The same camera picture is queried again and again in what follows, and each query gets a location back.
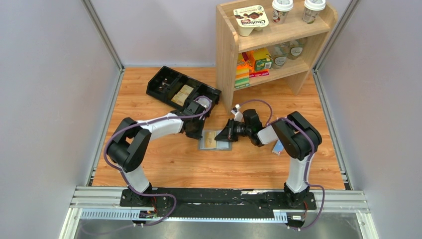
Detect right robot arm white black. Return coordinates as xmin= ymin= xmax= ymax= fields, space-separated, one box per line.
xmin=214 ymin=109 xmax=322 ymax=201

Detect red flat packet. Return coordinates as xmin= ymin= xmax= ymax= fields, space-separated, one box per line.
xmin=249 ymin=69 xmax=269 ymax=78

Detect right paper coffee cup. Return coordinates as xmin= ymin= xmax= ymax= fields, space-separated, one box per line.
xmin=302 ymin=0 xmax=326 ymax=24

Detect tan cards in tray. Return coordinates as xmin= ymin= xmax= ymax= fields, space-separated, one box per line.
xmin=171 ymin=85 xmax=194 ymax=106

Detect left paper coffee cup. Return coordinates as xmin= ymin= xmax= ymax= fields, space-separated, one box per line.
xmin=272 ymin=0 xmax=294 ymax=24

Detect aluminium frame rail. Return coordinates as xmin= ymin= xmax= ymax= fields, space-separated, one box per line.
xmin=70 ymin=187 xmax=370 ymax=223

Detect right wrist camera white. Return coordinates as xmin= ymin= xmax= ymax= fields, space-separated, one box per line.
xmin=230 ymin=104 xmax=243 ymax=122

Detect glass jar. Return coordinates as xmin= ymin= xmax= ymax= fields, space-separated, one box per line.
xmin=287 ymin=37 xmax=307 ymax=60
xmin=271 ymin=43 xmax=289 ymax=69

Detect Chobani yogurt pack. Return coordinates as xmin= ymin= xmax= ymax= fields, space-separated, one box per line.
xmin=233 ymin=5 xmax=269 ymax=36

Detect blue card on table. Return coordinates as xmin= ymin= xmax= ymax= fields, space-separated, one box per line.
xmin=272 ymin=140 xmax=284 ymax=156

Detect green yellow box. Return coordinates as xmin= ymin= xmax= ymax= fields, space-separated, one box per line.
xmin=246 ymin=48 xmax=273 ymax=71

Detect grey card in tray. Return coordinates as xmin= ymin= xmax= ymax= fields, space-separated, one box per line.
xmin=196 ymin=96 xmax=212 ymax=109

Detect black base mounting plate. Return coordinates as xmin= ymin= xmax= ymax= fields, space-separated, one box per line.
xmin=119 ymin=188 xmax=317 ymax=219

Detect wooden shelf unit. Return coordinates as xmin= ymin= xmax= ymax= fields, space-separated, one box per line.
xmin=215 ymin=0 xmax=339 ymax=113

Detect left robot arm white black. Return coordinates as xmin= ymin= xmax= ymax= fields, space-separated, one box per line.
xmin=104 ymin=96 xmax=212 ymax=196

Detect paper coffee cup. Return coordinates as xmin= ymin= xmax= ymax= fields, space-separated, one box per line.
xmin=272 ymin=0 xmax=294 ymax=24
xmin=302 ymin=0 xmax=326 ymax=24

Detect right glass jar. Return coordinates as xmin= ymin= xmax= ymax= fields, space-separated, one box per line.
xmin=287 ymin=37 xmax=307 ymax=60

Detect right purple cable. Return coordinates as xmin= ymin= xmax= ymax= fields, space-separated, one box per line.
xmin=236 ymin=99 xmax=326 ymax=231

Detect colourful sticky note stack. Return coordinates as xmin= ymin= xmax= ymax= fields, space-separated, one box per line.
xmin=234 ymin=64 xmax=250 ymax=89

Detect left glass jar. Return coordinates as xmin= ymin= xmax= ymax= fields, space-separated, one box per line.
xmin=271 ymin=43 xmax=289 ymax=69

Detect black organizer tray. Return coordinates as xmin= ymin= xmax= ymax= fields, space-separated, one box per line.
xmin=146 ymin=66 xmax=221 ymax=112

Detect orange snack bag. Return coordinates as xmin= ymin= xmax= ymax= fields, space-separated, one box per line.
xmin=236 ymin=53 xmax=251 ymax=75

